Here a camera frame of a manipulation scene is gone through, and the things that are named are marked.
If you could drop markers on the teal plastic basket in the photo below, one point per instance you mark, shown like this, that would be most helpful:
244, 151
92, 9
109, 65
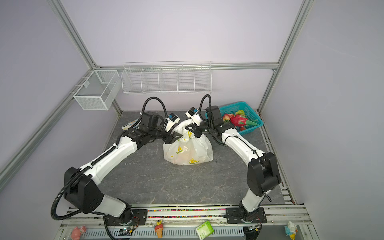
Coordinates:
249, 113

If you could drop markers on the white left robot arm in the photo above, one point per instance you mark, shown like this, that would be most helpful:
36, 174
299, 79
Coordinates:
81, 185

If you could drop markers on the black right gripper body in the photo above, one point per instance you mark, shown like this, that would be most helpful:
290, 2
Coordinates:
204, 128

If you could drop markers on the white mesh box basket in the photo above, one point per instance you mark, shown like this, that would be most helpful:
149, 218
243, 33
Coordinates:
99, 90

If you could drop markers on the white plastic bag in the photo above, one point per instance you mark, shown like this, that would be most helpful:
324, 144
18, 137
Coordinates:
188, 150

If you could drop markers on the colourful picture card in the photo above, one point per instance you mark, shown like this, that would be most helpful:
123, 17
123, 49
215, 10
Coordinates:
126, 127

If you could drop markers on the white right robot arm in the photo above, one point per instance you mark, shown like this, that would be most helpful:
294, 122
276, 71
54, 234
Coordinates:
263, 173

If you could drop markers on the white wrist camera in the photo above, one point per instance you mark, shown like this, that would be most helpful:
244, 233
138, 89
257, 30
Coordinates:
172, 119
193, 114

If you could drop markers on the white wire wall shelf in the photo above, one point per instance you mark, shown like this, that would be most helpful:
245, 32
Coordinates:
167, 77

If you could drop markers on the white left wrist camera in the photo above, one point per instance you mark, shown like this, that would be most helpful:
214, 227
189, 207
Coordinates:
172, 119

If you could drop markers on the green white small box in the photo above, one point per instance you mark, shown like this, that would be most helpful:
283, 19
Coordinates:
204, 230

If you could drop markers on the toy ice cream cone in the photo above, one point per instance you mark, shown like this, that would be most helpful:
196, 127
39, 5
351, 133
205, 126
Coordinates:
159, 229

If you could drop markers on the pink toy figure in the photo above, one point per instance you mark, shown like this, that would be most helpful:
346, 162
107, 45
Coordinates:
77, 232

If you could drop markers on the pale fake peach with leaves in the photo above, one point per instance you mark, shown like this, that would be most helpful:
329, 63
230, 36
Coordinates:
227, 117

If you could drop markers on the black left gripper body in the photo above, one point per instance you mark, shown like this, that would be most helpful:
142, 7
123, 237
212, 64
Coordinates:
166, 136

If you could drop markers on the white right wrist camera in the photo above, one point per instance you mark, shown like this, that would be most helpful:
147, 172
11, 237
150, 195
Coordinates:
193, 114

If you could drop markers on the red fake dragon fruit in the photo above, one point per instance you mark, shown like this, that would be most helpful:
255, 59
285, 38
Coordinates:
242, 121

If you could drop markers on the toy blue ice cream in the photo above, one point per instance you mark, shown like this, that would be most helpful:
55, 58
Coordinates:
291, 230

